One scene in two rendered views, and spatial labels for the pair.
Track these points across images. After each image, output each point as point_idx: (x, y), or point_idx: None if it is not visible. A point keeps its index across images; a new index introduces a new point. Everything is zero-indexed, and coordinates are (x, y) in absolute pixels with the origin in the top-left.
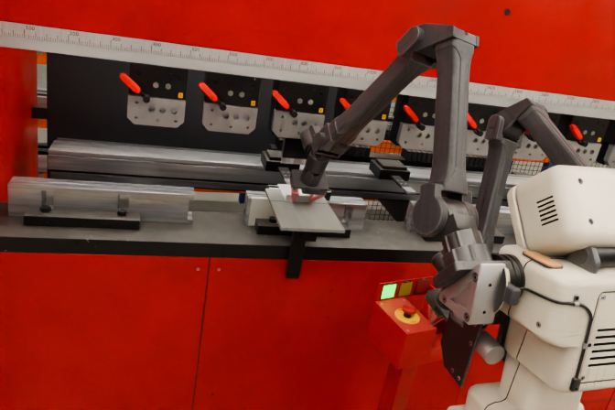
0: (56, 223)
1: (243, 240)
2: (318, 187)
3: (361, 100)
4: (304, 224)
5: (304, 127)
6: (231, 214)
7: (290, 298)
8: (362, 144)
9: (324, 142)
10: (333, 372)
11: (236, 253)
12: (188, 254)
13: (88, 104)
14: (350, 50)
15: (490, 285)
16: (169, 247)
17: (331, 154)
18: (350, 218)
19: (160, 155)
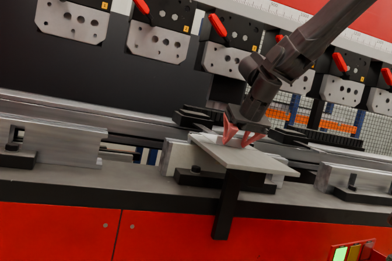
0: None
1: (165, 189)
2: (261, 123)
3: None
4: (251, 163)
5: (236, 64)
6: (146, 165)
7: None
8: (291, 91)
9: (284, 56)
10: None
11: (156, 205)
12: (94, 204)
13: (3, 59)
14: None
15: None
16: (70, 193)
17: (285, 77)
18: (270, 174)
19: (72, 103)
